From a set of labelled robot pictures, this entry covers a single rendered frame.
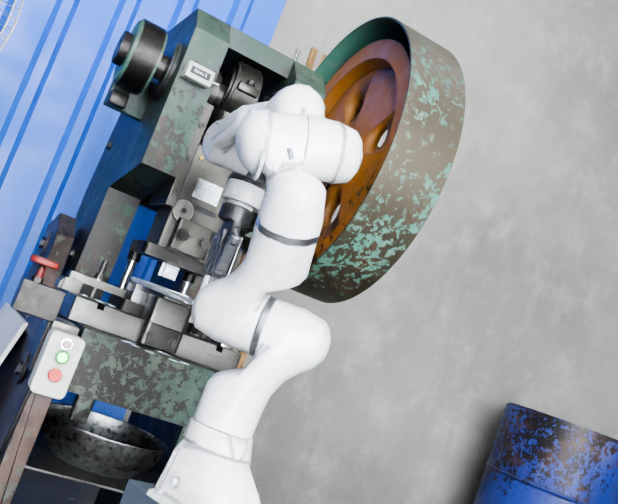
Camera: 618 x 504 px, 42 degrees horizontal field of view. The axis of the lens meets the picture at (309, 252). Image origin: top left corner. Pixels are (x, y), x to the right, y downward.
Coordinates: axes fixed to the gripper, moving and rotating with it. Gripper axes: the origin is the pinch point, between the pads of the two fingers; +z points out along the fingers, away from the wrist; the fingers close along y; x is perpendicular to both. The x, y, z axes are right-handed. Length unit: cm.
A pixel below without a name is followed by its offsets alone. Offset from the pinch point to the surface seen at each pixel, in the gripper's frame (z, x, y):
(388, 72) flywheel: -77, 36, -27
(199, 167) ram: -29.8, -4.8, -27.6
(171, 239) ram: -9.7, -5.3, -25.3
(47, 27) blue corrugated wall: -76, -48, -146
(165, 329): 11.8, -0.4, -18.3
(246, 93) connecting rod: -53, 0, -27
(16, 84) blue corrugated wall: -51, -50, -148
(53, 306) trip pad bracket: 14.9, -28.4, -10.1
